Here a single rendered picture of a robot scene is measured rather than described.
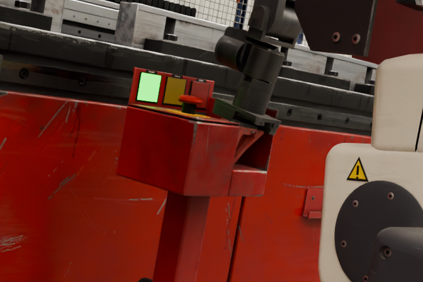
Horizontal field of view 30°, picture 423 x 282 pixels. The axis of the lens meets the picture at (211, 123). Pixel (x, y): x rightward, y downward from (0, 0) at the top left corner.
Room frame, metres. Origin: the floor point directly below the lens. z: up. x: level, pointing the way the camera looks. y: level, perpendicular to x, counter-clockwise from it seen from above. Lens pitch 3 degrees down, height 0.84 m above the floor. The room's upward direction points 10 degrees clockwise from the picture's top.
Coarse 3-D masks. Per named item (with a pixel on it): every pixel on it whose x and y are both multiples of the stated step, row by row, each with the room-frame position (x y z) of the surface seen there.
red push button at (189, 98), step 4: (180, 96) 1.26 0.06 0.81; (184, 96) 1.26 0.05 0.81; (188, 96) 1.26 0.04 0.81; (192, 96) 1.26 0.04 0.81; (180, 100) 1.26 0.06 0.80; (184, 100) 1.25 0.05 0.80; (188, 100) 1.25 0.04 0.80; (192, 100) 1.25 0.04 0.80; (196, 100) 1.25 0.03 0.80; (200, 100) 1.26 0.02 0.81; (184, 104) 1.26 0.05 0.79; (188, 104) 1.26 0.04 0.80; (192, 104) 1.26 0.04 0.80; (200, 104) 1.27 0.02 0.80; (184, 108) 1.26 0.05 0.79; (188, 108) 1.26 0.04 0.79; (192, 108) 1.26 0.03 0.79; (184, 112) 1.26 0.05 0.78; (188, 112) 1.26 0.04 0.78; (192, 112) 1.26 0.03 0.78
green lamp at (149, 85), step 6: (144, 78) 1.30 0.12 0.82; (150, 78) 1.31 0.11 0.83; (156, 78) 1.32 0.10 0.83; (144, 84) 1.30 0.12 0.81; (150, 84) 1.31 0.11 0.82; (156, 84) 1.32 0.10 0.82; (138, 90) 1.30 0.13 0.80; (144, 90) 1.31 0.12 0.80; (150, 90) 1.32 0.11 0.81; (156, 90) 1.33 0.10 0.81; (138, 96) 1.30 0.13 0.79; (144, 96) 1.31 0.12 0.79; (150, 96) 1.32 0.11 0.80; (156, 96) 1.33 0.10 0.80
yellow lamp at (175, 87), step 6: (168, 78) 1.34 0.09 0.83; (174, 78) 1.36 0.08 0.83; (168, 84) 1.35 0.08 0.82; (174, 84) 1.36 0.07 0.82; (180, 84) 1.37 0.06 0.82; (168, 90) 1.35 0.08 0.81; (174, 90) 1.36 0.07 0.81; (180, 90) 1.37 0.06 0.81; (168, 96) 1.35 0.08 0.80; (174, 96) 1.36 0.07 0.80; (168, 102) 1.35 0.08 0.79; (174, 102) 1.36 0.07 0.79; (180, 102) 1.37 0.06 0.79
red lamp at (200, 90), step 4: (192, 84) 1.39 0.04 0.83; (196, 84) 1.40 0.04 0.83; (200, 84) 1.41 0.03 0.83; (204, 84) 1.41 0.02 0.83; (208, 84) 1.42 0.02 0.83; (192, 88) 1.39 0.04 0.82; (196, 88) 1.40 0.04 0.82; (200, 88) 1.41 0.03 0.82; (204, 88) 1.41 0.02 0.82; (208, 88) 1.42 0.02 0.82; (192, 92) 1.39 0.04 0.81; (196, 92) 1.40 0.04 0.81; (200, 92) 1.41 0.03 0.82; (204, 92) 1.42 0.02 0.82; (196, 96) 1.40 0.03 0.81; (200, 96) 1.41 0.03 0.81; (204, 96) 1.42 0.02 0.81; (204, 100) 1.42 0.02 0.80; (196, 104) 1.41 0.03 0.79; (204, 104) 1.42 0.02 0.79
